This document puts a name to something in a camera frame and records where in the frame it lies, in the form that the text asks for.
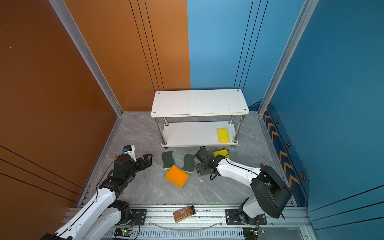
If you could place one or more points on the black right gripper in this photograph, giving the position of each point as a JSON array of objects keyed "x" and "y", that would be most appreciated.
[{"x": 199, "y": 170}]

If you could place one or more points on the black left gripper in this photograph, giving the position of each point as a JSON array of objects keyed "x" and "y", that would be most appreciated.
[{"x": 148, "y": 163}]

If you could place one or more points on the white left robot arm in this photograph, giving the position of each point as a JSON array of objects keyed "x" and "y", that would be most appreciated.
[{"x": 104, "y": 210}]

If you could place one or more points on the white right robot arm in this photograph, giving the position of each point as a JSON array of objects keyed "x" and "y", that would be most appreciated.
[{"x": 271, "y": 191}]

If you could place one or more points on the white two-tier shelf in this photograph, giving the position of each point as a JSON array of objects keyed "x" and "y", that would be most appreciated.
[{"x": 191, "y": 118}]

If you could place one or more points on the green scouring sponge right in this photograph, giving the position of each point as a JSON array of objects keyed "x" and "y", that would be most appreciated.
[{"x": 189, "y": 163}]

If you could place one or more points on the green scouring sponge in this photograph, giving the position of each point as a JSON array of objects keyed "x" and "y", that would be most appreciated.
[
  {"x": 168, "y": 160},
  {"x": 189, "y": 163}
]

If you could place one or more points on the green scouring sponge left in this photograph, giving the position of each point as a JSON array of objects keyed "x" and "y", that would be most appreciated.
[{"x": 168, "y": 160}]

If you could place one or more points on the orange sponge stack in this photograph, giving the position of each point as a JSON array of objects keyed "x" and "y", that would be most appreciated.
[{"x": 177, "y": 177}]

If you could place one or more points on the yellow flat sponge stack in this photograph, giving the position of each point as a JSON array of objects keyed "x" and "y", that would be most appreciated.
[{"x": 224, "y": 153}]

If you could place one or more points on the brown spice bottle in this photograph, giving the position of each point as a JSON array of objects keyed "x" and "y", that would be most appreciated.
[{"x": 184, "y": 213}]

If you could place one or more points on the green circuit board left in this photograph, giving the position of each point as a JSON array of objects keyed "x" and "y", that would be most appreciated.
[{"x": 123, "y": 233}]

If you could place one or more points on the circuit board right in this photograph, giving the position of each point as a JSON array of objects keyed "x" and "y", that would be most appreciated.
[{"x": 255, "y": 233}]

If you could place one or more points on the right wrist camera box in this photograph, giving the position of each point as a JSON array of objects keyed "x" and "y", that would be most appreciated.
[{"x": 202, "y": 155}]

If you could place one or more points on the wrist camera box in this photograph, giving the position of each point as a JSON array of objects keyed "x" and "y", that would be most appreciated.
[
  {"x": 202, "y": 155},
  {"x": 129, "y": 150}
]

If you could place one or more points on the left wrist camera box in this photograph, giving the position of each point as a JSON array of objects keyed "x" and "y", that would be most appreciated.
[{"x": 129, "y": 150}]

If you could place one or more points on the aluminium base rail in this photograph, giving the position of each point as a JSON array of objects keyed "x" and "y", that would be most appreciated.
[{"x": 209, "y": 216}]

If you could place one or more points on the aluminium corner post left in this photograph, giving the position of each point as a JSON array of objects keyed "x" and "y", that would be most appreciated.
[{"x": 74, "y": 32}]

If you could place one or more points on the aluminium corner post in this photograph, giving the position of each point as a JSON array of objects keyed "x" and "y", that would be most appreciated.
[
  {"x": 74, "y": 32},
  {"x": 295, "y": 36}
]

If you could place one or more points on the aluminium corner post right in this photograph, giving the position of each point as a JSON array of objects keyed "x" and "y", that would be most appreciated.
[{"x": 295, "y": 36}]

